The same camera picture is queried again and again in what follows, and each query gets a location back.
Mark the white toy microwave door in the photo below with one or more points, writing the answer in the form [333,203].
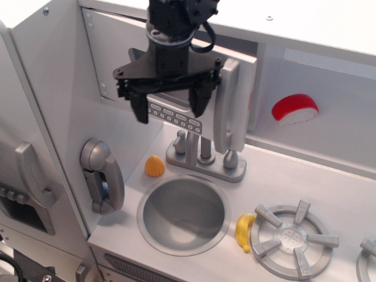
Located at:
[116,40]

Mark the grey toy faucet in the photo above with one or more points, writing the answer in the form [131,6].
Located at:
[195,153]

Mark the red white sushi toy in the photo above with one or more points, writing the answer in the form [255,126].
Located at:
[294,109]

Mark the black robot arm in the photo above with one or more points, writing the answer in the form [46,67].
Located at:
[173,21]

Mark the round silver sink basin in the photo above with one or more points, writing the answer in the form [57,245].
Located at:
[183,215]

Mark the grey oven vent panel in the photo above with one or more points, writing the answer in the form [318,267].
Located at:
[138,272]

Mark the yellow toy banana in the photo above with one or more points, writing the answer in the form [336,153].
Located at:
[244,223]

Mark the grey toy telephone handset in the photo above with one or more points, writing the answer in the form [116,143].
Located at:
[103,177]

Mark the yellow toy shell pastry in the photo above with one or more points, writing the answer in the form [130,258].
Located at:
[154,166]

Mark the silver stove burner grate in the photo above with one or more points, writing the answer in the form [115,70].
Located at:
[291,242]

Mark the grey fridge door handle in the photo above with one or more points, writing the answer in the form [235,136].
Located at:
[26,158]

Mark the grey oven door handle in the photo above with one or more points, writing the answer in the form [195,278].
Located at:
[81,273]

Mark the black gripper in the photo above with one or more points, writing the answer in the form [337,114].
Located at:
[167,67]

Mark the grey ice dispenser panel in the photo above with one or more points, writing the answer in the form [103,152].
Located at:
[22,208]

